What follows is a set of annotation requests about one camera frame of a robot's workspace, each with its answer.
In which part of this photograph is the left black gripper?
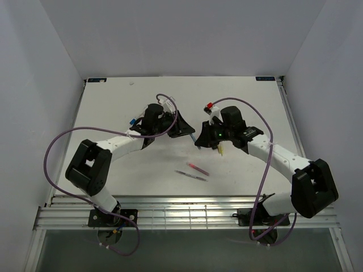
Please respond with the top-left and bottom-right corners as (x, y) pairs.
(153, 110), (195, 139)

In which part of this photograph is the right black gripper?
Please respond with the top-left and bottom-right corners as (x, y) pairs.
(195, 120), (233, 148)

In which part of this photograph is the yellow highlighter pen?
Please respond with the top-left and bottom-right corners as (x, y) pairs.
(217, 143), (223, 156)

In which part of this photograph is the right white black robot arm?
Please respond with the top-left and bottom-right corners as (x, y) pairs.
(195, 104), (339, 225)

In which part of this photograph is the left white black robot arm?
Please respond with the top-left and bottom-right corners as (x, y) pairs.
(65, 104), (195, 227)

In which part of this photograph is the red pen clear cap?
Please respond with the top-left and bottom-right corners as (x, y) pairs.
(186, 162), (209, 176)

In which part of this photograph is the grey black pen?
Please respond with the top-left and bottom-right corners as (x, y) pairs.
(175, 170), (207, 182)

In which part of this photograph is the right blue corner label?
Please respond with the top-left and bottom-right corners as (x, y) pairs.
(255, 76), (276, 82)

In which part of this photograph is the blue corner label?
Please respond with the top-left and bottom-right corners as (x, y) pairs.
(87, 78), (107, 83)
(255, 76), (276, 82)

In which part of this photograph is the left blue corner label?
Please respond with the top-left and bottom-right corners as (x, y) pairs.
(87, 78), (107, 83)

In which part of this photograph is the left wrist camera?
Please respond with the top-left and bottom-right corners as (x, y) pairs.
(157, 96), (175, 113)

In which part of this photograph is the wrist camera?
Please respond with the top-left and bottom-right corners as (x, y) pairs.
(157, 96), (175, 113)
(204, 103), (220, 125)

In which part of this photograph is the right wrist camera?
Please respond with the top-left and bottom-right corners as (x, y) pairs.
(204, 103), (220, 125)

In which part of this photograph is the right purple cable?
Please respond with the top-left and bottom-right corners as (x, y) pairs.
(211, 97), (298, 247)

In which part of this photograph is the purple cable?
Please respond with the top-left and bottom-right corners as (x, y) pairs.
(43, 93), (179, 257)
(211, 97), (298, 247)

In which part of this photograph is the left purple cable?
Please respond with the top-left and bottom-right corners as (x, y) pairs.
(43, 93), (179, 257)

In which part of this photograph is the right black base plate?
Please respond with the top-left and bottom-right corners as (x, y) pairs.
(232, 208), (290, 227)

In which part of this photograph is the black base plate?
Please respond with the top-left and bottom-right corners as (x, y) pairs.
(232, 208), (290, 227)
(87, 209), (138, 228)

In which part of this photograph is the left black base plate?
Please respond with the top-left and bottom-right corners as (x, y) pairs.
(87, 209), (138, 228)

